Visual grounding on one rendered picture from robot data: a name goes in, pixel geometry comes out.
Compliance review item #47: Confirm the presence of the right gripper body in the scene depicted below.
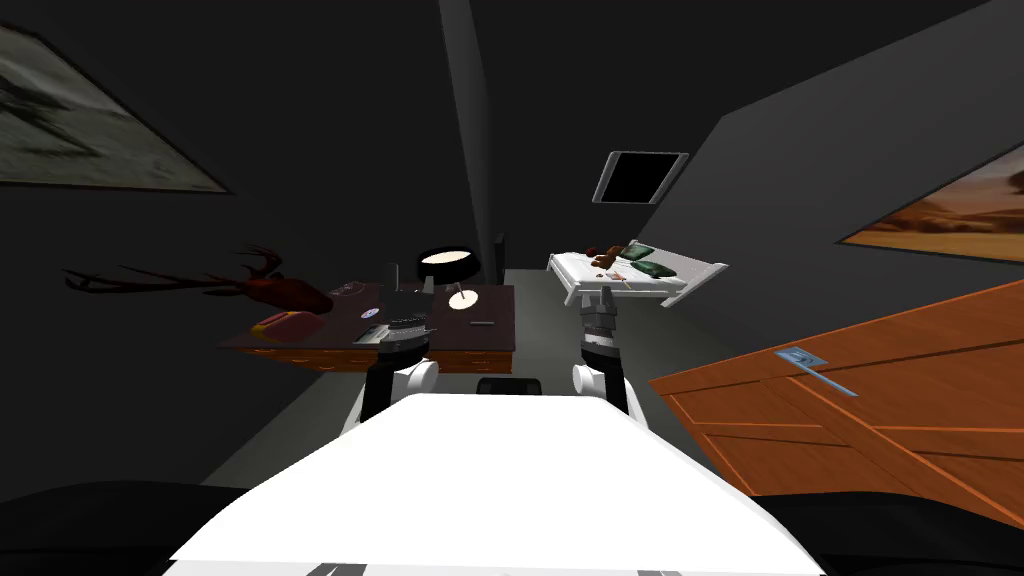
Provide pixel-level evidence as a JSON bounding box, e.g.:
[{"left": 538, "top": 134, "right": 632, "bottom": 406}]
[{"left": 580, "top": 307, "right": 620, "bottom": 344}]

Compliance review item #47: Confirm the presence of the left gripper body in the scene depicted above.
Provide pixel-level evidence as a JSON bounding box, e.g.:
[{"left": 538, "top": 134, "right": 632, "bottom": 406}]
[{"left": 377, "top": 291, "right": 438, "bottom": 344}]

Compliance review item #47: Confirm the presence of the white bed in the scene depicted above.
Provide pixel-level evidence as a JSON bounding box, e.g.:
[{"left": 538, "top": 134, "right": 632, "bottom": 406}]
[{"left": 547, "top": 239, "right": 730, "bottom": 310}]

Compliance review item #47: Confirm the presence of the dark brown wooden desk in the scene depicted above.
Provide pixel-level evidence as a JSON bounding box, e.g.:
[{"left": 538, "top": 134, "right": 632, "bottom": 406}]
[{"left": 219, "top": 246, "right": 517, "bottom": 376}]

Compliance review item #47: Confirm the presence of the red antlered deer head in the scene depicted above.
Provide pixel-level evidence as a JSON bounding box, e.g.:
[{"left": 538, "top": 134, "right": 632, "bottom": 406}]
[{"left": 63, "top": 245, "right": 336, "bottom": 316}]

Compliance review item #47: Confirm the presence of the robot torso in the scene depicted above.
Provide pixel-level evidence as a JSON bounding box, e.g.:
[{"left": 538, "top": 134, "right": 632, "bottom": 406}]
[{"left": 163, "top": 375, "right": 829, "bottom": 576}]

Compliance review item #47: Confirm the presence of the orange wooden door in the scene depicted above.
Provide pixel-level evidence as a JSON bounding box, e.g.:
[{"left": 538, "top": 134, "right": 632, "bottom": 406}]
[{"left": 648, "top": 278, "right": 1024, "bottom": 531}]

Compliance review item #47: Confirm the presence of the black window with pale frame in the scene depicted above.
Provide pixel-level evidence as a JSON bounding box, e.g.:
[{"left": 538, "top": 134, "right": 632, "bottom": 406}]
[{"left": 591, "top": 150, "right": 690, "bottom": 207}]

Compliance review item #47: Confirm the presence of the blue door handle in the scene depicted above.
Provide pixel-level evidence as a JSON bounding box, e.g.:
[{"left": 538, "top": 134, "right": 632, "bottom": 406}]
[{"left": 773, "top": 347, "right": 860, "bottom": 400}]

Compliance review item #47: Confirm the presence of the grey landscape wall picture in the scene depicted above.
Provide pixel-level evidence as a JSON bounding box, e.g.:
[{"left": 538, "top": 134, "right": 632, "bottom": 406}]
[{"left": 0, "top": 22, "right": 235, "bottom": 196}]

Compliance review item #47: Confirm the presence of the orange desert wall picture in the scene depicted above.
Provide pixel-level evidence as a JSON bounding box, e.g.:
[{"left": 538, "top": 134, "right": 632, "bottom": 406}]
[{"left": 838, "top": 143, "right": 1024, "bottom": 265}]

